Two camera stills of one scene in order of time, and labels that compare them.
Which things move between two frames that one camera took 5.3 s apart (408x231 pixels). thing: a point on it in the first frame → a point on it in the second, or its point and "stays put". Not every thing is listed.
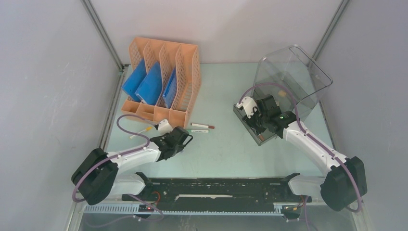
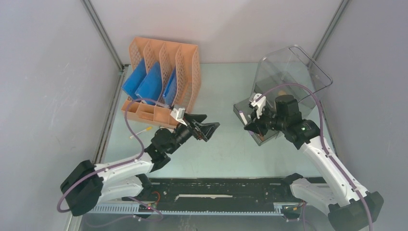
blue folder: [170, 92] stays put
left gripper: [180, 147] → [204, 131]
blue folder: [150, 90] stays put
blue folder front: [134, 80] stays put
